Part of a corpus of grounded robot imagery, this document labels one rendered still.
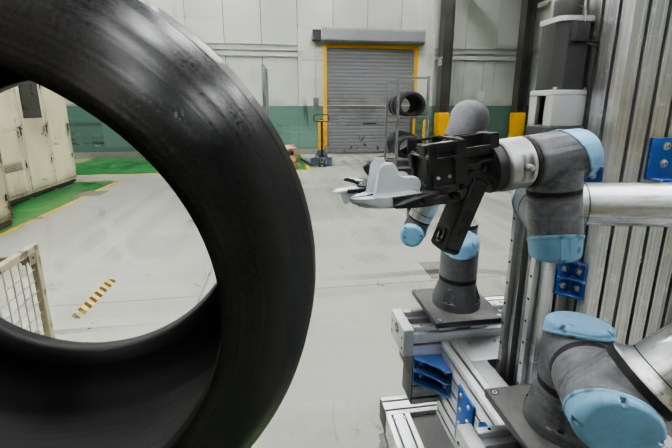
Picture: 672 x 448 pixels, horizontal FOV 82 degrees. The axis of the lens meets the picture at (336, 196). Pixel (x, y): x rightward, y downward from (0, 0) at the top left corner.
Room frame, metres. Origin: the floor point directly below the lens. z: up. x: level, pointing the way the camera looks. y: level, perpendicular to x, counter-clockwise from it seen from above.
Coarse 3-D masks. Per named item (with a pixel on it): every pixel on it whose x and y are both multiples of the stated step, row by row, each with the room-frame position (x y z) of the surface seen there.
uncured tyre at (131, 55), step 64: (0, 0) 0.26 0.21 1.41; (64, 0) 0.28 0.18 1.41; (128, 0) 0.31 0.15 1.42; (0, 64) 0.26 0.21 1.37; (64, 64) 0.27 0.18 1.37; (128, 64) 0.28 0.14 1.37; (192, 64) 0.31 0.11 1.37; (128, 128) 0.27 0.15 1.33; (192, 128) 0.29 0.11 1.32; (256, 128) 0.33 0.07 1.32; (192, 192) 0.28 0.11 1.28; (256, 192) 0.30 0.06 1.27; (256, 256) 0.29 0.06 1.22; (0, 320) 0.51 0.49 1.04; (192, 320) 0.54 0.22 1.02; (256, 320) 0.29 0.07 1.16; (0, 384) 0.47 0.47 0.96; (64, 384) 0.49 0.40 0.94; (128, 384) 0.51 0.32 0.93; (192, 384) 0.49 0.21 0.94; (256, 384) 0.29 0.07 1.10
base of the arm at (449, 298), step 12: (444, 288) 1.12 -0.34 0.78; (456, 288) 1.09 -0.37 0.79; (468, 288) 1.09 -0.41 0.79; (432, 300) 1.15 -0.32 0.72; (444, 300) 1.10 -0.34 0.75; (456, 300) 1.08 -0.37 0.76; (468, 300) 1.08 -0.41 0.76; (480, 300) 1.12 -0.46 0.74; (456, 312) 1.08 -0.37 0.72; (468, 312) 1.08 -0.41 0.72
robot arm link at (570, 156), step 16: (576, 128) 0.57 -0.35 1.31; (544, 144) 0.53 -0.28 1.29; (560, 144) 0.53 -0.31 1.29; (576, 144) 0.53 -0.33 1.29; (592, 144) 0.54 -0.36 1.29; (544, 160) 0.52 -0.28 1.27; (560, 160) 0.52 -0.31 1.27; (576, 160) 0.53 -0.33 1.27; (592, 160) 0.53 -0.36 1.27; (544, 176) 0.52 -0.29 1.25; (560, 176) 0.53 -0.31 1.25; (576, 176) 0.53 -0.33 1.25; (544, 192) 0.54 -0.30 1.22; (560, 192) 0.52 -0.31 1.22
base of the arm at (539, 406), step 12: (540, 384) 0.66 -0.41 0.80; (528, 396) 0.68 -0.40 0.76; (540, 396) 0.65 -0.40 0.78; (552, 396) 0.63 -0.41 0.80; (528, 408) 0.66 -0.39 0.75; (540, 408) 0.64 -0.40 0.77; (552, 408) 0.62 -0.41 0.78; (528, 420) 0.65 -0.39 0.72; (540, 420) 0.63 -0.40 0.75; (552, 420) 0.62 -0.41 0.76; (564, 420) 0.61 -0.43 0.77; (540, 432) 0.62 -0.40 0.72; (552, 432) 0.61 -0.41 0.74; (564, 432) 0.61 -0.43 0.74; (564, 444) 0.59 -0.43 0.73; (576, 444) 0.59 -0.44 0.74
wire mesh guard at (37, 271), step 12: (24, 252) 0.88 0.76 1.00; (36, 252) 0.93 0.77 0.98; (0, 264) 0.80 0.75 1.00; (12, 264) 0.83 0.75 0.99; (36, 264) 0.92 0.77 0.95; (12, 276) 0.83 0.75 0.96; (24, 276) 0.88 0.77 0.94; (36, 276) 0.92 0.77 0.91; (36, 288) 0.92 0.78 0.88; (24, 300) 0.86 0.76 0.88; (0, 312) 0.77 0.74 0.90; (12, 312) 0.81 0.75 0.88; (48, 312) 0.93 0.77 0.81; (48, 324) 0.92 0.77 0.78; (48, 336) 0.92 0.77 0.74
